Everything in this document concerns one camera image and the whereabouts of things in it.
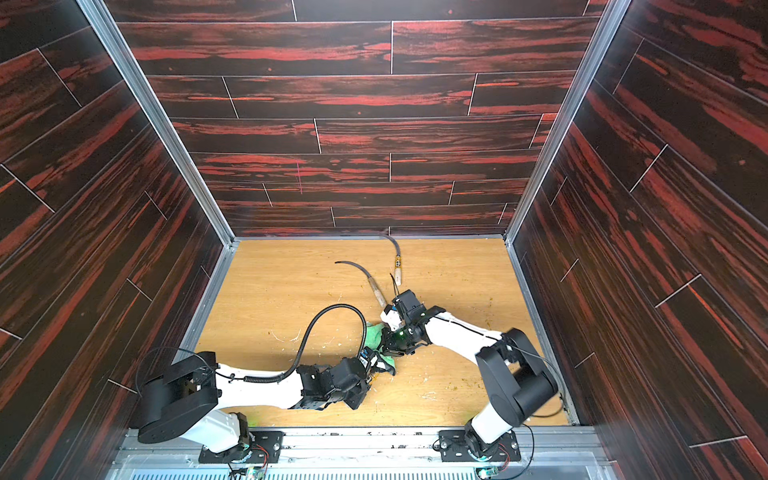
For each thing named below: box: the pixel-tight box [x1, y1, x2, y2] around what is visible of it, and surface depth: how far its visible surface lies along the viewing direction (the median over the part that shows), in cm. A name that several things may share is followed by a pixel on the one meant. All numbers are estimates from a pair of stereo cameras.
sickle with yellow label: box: [380, 232, 402, 287], surface depth 113 cm
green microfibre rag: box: [365, 323, 396, 370], surface depth 83 cm
